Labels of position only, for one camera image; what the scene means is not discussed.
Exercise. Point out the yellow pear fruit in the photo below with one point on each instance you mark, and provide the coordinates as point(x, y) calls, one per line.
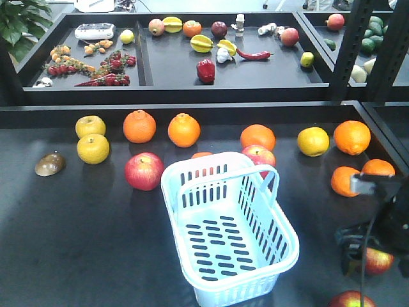
point(91, 124)
point(93, 148)

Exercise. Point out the large orange far right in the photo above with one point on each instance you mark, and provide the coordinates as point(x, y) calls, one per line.
point(352, 137)

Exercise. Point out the yellow orange fruit right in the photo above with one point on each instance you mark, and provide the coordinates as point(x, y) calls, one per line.
point(313, 141)

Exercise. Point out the red apple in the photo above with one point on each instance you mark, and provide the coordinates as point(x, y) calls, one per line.
point(259, 155)
point(144, 170)
point(350, 298)
point(377, 262)

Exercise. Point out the orange behind middle apple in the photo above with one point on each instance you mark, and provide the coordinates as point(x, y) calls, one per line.
point(257, 134)

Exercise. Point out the red bell pepper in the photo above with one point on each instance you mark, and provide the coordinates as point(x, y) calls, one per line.
point(206, 71)

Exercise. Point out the small orange lower right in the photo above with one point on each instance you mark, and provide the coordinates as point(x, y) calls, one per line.
point(378, 167)

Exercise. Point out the brown mushroom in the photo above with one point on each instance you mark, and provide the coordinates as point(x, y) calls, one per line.
point(50, 164)

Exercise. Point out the small orange middle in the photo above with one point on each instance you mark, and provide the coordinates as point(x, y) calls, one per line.
point(200, 154)

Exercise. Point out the red chili pepper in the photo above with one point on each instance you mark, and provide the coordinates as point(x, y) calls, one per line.
point(263, 55)

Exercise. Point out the green potted plant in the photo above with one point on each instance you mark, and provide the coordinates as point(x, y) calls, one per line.
point(22, 18)

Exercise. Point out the small orange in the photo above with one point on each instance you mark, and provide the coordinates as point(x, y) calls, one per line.
point(200, 154)
point(378, 167)
point(340, 181)

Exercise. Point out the orange back left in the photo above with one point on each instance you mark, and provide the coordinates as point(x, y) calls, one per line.
point(139, 127)

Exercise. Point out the yellow pear fruit rear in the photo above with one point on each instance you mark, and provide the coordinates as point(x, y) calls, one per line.
point(91, 124)

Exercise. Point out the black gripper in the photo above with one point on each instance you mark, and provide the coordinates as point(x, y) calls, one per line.
point(386, 231)

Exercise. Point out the light blue plastic basket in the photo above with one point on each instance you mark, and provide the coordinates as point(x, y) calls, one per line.
point(232, 237)

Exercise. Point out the black produce display table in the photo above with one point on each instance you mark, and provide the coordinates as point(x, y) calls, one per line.
point(84, 237)

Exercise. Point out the small orange lower left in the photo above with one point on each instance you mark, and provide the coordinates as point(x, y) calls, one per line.
point(340, 181)

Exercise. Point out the white garlic bulb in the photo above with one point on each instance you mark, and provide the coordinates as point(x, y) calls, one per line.
point(223, 55)

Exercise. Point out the yellow pear fruit front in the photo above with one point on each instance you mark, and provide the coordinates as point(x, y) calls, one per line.
point(93, 148)

